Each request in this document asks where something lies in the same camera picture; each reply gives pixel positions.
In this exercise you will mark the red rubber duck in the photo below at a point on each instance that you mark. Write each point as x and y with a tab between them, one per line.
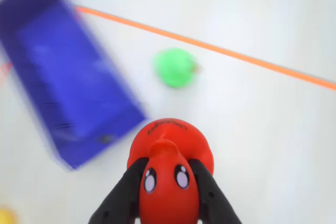
168	203

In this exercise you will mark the blue plastic box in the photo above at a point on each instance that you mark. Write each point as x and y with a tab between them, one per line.
65	77

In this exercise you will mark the yellow rubber duck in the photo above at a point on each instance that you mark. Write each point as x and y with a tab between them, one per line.
6	217

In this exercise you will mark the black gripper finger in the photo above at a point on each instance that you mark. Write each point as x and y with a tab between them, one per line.
214	200
120	197

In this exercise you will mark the green rubber duck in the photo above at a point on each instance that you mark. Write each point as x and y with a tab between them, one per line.
174	68

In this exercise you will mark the orange boundary tape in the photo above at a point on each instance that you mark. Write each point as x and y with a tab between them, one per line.
210	47

